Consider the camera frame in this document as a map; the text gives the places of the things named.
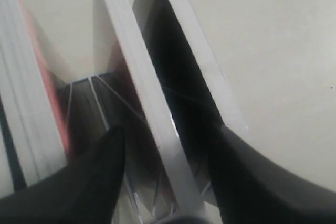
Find dark spine thin book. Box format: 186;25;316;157
93;0;206;217

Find white wire book rack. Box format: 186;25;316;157
65;73;211;217

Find red spine book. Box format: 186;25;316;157
1;0;72;186

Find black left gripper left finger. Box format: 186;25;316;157
1;126;125;223

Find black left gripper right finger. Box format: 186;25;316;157
208;125;335;223

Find black cover book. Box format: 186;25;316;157
133;0;247;182

